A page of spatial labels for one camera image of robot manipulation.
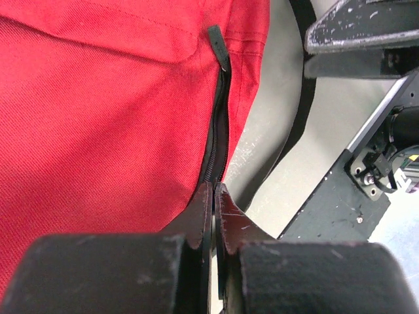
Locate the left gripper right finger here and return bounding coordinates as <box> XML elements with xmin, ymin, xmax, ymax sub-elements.
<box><xmin>213</xmin><ymin>183</ymin><xmax>418</xmax><ymax>313</ymax></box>

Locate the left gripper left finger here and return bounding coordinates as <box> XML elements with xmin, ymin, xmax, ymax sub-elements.
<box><xmin>1</xmin><ymin>183</ymin><xmax>213</xmax><ymax>313</ymax></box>

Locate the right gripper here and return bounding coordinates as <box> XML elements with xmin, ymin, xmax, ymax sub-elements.
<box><xmin>304</xmin><ymin>1</ymin><xmax>418</xmax><ymax>79</ymax></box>

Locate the red student backpack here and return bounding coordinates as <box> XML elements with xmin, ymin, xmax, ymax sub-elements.
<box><xmin>1</xmin><ymin>1</ymin><xmax>270</xmax><ymax>290</ymax></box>

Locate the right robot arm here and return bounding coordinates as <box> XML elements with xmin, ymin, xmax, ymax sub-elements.
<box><xmin>304</xmin><ymin>1</ymin><xmax>418</xmax><ymax>201</ymax></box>

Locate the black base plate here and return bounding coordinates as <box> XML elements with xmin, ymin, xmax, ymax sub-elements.
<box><xmin>278</xmin><ymin>68</ymin><xmax>419</xmax><ymax>245</ymax></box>

